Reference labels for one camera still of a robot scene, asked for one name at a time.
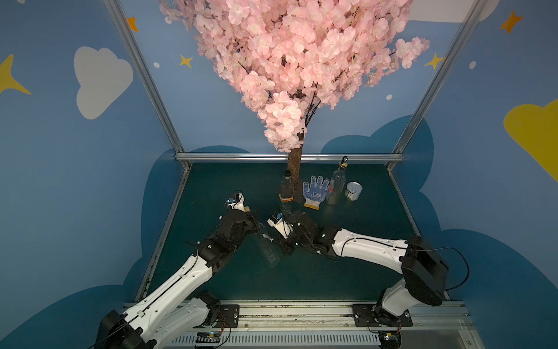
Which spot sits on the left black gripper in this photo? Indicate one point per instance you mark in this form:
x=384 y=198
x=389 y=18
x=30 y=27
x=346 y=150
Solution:
x=244 y=219

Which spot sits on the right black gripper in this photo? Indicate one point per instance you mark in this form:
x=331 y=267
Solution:
x=289 y=235

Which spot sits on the clear bottle with cork stopper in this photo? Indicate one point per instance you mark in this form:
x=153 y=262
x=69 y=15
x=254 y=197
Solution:
x=262 y=239

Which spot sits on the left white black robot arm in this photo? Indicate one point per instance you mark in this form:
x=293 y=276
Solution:
x=158 y=319

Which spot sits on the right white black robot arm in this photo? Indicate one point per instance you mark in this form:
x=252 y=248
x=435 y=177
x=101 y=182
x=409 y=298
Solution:
x=423 y=269

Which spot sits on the clear bottle with black cap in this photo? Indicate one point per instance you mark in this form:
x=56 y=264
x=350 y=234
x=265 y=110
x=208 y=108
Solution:
x=287 y=187

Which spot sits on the tall clear bottle gold stopper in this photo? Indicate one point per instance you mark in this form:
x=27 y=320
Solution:
x=337 y=182

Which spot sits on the blue dotted white work glove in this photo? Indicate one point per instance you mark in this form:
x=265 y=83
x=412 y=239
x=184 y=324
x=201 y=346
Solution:
x=316 y=191

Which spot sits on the small metal tin can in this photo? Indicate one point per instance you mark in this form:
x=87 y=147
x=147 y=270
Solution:
x=353 y=191

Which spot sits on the left small circuit board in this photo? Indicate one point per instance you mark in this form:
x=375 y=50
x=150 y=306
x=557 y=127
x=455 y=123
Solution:
x=207 y=339

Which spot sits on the small circuit board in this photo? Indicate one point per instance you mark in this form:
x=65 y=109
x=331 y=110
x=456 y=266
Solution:
x=207 y=339
x=390 y=340

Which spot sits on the right small circuit board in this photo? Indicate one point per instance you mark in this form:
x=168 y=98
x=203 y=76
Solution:
x=390 y=340

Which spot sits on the pink cherry blossom tree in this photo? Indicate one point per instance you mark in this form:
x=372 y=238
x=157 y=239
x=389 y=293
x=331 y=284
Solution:
x=287 y=59

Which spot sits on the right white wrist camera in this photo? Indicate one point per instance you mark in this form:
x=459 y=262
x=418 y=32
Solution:
x=278 y=222

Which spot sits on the tree metal base plate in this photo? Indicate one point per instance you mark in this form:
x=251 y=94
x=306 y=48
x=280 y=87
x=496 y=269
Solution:
x=299 y=198

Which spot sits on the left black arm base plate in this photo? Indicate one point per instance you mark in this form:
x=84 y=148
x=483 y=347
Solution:
x=225 y=315

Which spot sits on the aluminium back frame bar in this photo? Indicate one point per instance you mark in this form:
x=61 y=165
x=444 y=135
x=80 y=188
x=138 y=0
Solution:
x=283 y=157

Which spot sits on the aluminium front rail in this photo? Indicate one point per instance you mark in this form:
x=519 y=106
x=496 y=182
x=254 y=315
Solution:
x=330 y=324

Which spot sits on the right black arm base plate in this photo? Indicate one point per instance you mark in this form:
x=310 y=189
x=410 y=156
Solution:
x=370 y=315

